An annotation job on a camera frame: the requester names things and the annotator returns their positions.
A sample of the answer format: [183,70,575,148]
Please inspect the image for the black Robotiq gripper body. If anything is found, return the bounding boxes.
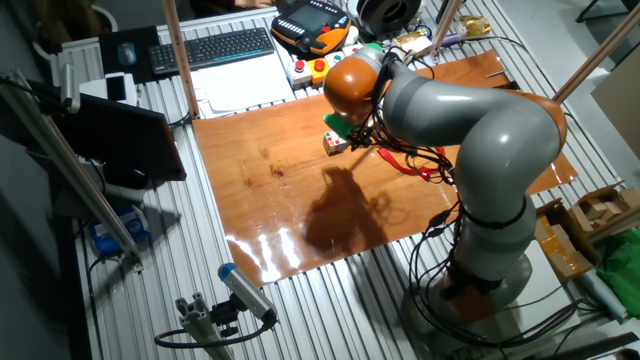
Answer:
[349,122,375,150]

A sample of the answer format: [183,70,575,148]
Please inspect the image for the white Rubik's cube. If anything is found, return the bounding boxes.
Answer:
[322,130,350,157]

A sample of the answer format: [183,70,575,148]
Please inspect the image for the yellow box red button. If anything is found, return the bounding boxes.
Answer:
[308,58,332,86]

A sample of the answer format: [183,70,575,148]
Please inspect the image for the gold white carton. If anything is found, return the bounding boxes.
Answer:
[391,31,434,56]

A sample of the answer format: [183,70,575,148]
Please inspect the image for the black round spool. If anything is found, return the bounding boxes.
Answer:
[355,0,424,36]

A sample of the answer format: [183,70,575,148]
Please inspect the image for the black orange teach pendant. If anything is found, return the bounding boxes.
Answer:
[270,0,353,56]

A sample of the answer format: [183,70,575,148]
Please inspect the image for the white paper stack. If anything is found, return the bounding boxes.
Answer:
[192,52,296,119]

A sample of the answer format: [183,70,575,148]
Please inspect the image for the glossy wood-pattern mat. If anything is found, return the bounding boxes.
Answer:
[192,48,580,287]

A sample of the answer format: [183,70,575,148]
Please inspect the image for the gold foil packet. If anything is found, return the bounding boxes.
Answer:
[457,14,494,40]

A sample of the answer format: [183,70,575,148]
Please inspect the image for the black computer keyboard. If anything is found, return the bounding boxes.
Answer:
[147,27,276,76]

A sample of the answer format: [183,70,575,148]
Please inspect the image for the brown taped cardboard box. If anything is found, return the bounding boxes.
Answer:
[533,197,601,281]

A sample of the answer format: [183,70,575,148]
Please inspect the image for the black monitor screen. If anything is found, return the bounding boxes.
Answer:
[49,92,188,182]

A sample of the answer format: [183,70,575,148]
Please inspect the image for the grey computer mouse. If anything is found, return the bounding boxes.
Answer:
[117,41,138,66]

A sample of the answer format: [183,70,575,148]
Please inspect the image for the cardboard box wooden blocks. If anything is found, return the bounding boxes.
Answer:
[569,182,640,236]

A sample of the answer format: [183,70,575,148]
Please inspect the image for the white smartphone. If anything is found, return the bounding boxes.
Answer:
[104,72,129,104]

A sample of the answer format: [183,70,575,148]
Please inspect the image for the brown board panel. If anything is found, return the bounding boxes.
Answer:
[591,59,640,161]

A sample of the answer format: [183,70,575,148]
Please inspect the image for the blue plastic packet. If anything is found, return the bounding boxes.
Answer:
[88,204,151,257]

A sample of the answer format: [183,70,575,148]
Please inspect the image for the black mouse pad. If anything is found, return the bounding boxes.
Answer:
[98,25,161,85]

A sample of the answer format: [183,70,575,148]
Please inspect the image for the white flat box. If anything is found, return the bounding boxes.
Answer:
[78,74,140,107]

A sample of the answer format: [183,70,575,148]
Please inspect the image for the long aluminium diagonal bar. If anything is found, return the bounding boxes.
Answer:
[0,69,144,274]

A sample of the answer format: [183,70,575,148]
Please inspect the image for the white rolled tube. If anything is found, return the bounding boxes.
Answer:
[578,269,629,321]

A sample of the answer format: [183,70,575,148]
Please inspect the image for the green cloth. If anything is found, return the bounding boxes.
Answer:
[597,239,640,319]

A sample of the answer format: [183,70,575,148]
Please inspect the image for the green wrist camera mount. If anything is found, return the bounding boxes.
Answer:
[323,112,354,140]

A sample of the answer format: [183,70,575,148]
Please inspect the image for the red fabric drum strap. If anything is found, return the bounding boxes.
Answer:
[377,145,447,182]

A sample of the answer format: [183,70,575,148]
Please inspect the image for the silver metal post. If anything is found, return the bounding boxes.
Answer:
[430,0,464,64]

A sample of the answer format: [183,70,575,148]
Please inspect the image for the silver camera blue cap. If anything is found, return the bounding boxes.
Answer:
[217,262,279,324]

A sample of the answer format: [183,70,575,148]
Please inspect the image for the wooden post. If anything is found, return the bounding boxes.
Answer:
[162,0,201,120]
[553,4,640,104]

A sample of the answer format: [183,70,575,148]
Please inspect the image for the black camera bracket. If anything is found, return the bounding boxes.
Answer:
[209,294,247,338]

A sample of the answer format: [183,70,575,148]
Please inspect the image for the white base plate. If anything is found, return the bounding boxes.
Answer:
[519,239,581,331]

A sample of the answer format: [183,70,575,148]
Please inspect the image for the aluminium profile mount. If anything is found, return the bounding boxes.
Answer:
[174,293,235,360]

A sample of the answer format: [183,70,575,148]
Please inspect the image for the black camera cable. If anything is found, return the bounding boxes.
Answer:
[153,312,279,350]

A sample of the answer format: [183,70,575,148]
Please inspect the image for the small silver camera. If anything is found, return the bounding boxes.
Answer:
[59,62,81,114]

